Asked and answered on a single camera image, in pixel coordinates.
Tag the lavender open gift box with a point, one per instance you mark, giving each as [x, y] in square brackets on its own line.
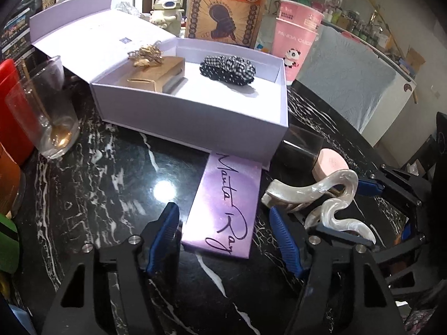
[93, 39]

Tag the white low cabinet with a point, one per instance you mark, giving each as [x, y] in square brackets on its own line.
[391, 87]

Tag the dark smoky square container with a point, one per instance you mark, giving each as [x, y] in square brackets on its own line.
[299, 149]

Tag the cream robot-shaped kettle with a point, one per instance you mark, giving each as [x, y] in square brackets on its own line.
[167, 14]

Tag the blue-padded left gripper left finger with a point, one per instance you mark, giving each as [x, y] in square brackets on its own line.
[82, 304]

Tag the purple signed card box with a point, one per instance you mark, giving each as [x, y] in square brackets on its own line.
[222, 217]

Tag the pink round compact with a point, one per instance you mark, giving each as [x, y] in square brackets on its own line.
[328, 162]

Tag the clear drinking glass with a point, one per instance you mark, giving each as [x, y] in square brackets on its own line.
[41, 106]

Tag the gold rectangular small box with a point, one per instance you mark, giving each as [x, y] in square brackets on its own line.
[161, 79]

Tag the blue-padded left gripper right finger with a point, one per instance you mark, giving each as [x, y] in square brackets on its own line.
[348, 280]

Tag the black polka-dot scrunchie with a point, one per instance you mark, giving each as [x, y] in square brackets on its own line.
[208, 70]

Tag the brown fried chicken paper bag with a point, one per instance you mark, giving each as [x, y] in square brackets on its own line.
[235, 22]

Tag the gold bear hair claw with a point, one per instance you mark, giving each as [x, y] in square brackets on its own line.
[146, 56]

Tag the lower pink panda cup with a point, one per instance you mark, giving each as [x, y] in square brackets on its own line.
[292, 44]

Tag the upper pink paper cup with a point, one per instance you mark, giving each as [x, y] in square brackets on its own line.
[300, 14]

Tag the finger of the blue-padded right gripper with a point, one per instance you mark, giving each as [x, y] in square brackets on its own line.
[369, 187]
[341, 238]

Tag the black white gingham scrunchie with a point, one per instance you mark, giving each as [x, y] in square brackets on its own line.
[232, 69]

